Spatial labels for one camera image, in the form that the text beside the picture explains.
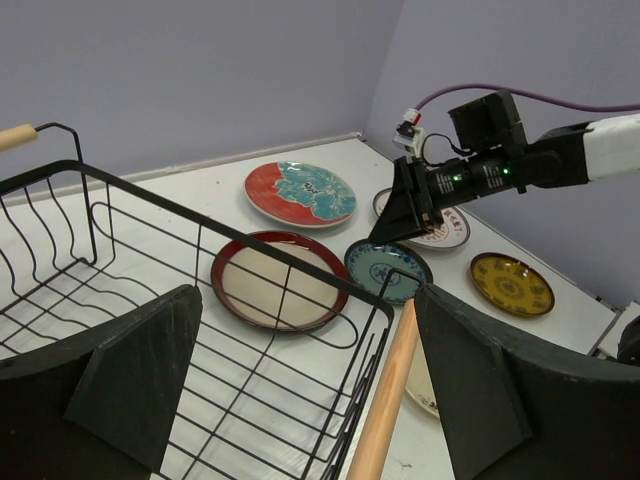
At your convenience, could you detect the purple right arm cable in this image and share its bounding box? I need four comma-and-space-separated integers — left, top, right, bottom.
415, 83, 640, 113

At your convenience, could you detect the white plate with orange sunburst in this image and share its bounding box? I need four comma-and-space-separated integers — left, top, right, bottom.
402, 207, 471, 250

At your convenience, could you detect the dark red rimmed cream plate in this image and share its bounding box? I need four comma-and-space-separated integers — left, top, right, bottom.
210, 241, 349, 332

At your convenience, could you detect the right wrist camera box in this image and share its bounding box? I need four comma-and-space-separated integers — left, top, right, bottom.
448, 89, 527, 160

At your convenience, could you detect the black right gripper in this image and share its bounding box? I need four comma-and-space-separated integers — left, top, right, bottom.
368, 149, 527, 245

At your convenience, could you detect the cream plate with black sprig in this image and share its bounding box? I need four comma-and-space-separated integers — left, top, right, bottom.
405, 340, 440, 418

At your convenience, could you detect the yellow patterned dark plate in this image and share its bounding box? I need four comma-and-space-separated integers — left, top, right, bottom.
469, 252, 556, 318

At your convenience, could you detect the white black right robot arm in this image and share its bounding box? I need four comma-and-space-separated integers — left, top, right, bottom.
369, 114, 639, 245

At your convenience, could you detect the red and teal floral plate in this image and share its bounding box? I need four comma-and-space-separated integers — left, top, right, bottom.
244, 161, 357, 229

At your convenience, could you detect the blue patterned teal plate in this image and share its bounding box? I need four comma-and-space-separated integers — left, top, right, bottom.
344, 240, 433, 305

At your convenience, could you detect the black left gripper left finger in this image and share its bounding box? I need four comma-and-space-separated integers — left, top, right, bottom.
1, 285, 203, 479

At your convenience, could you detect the black wire dish rack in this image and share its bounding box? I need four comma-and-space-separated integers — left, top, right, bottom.
1, 140, 394, 479

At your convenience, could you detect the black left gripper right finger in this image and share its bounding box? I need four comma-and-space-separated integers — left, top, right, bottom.
415, 284, 639, 479

